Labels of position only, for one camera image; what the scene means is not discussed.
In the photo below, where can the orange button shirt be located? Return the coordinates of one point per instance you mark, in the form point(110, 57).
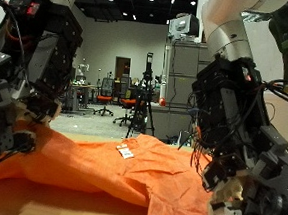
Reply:
point(128, 173)

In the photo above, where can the wooden office desk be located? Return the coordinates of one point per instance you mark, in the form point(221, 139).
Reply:
point(82, 86)

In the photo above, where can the low grey counter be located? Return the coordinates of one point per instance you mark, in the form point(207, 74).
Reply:
point(169, 121)

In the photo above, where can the orange seat office chair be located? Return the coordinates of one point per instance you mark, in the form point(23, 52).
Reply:
point(104, 98)
point(127, 103)

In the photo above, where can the brown door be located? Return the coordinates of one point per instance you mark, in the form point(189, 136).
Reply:
point(122, 67)

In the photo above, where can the red ball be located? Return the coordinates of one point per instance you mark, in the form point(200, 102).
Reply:
point(162, 102)

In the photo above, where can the grey drawer cabinet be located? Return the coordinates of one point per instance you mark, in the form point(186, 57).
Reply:
point(184, 67)

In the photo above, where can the black tripod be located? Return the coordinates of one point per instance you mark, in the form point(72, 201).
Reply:
point(142, 114)

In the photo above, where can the grey box appliance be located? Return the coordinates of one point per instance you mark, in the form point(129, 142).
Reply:
point(183, 27)

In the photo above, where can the black camera rig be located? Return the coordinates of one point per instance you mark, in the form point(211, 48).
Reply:
point(148, 72)

